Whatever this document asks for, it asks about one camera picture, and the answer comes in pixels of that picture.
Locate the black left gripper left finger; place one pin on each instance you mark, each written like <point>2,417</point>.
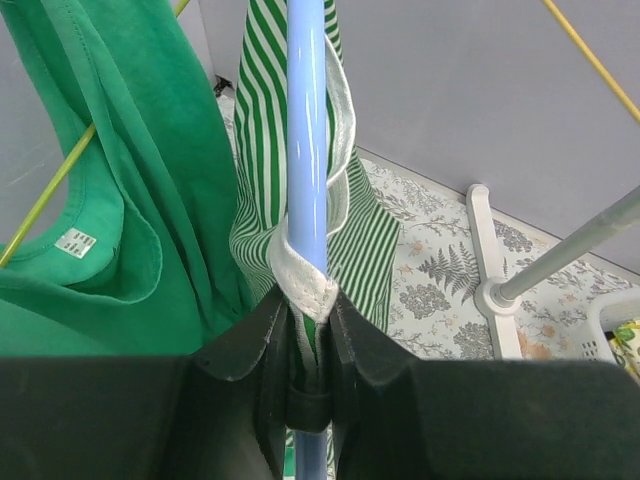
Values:
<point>218,413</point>

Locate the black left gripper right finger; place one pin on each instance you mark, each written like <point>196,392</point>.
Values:
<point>396,416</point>

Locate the green white striped tank top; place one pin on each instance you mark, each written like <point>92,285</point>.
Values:
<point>361,234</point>

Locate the blue plastic hanger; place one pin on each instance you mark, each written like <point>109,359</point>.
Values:
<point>307,203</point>

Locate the yellow plastic hanger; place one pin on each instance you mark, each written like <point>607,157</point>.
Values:
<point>593,60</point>

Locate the white clothes rack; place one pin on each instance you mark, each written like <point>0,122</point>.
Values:
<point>498,299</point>

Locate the white storage basket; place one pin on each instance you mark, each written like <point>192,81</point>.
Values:
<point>604,314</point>

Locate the lemon print folded cloth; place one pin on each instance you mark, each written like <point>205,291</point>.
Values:
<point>624,344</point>

